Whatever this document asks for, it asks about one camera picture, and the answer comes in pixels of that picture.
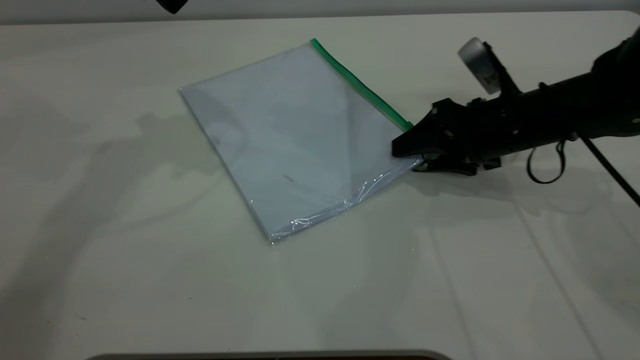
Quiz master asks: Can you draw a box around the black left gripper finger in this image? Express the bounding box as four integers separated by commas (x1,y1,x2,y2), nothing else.
155,0,190,15

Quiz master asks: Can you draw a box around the transparent zip bag green zipper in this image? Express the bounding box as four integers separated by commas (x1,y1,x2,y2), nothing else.
178,38,426,247

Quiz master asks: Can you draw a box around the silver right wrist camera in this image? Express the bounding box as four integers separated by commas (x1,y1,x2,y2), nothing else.
457,37,524,97

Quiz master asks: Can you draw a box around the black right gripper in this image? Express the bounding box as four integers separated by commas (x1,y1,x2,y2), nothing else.
391,97,505,177

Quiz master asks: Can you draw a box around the thin black looped cable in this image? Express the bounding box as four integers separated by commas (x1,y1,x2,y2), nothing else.
525,139,569,185

